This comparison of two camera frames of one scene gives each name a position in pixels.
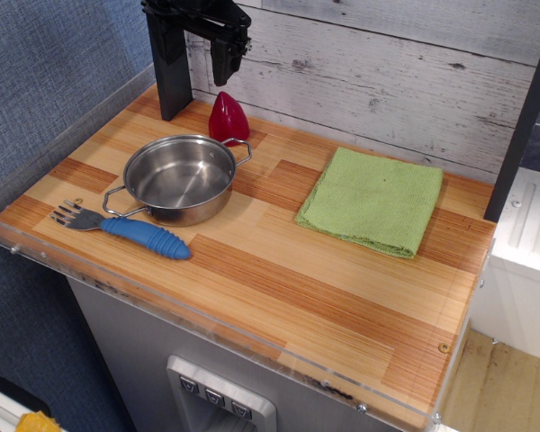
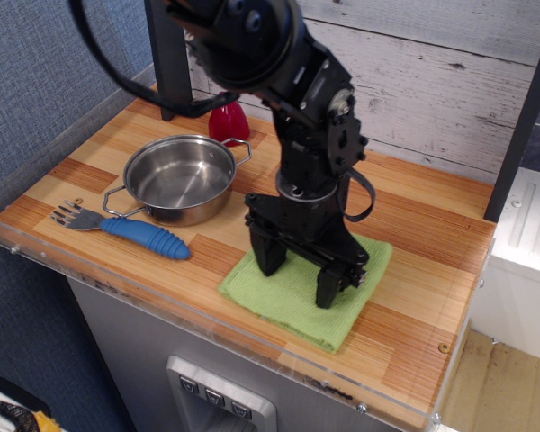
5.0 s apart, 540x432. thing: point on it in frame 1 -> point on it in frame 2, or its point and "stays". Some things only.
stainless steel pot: x=181 y=181 stays
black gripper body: x=220 y=19 -> x=310 y=214
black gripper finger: x=227 y=57 -> x=328 y=285
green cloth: x=373 y=202 -> x=286 y=302
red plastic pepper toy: x=228 y=121 stays
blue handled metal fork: x=80 y=218 stays
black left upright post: x=171 y=61 stays
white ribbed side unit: x=517 y=299 stays
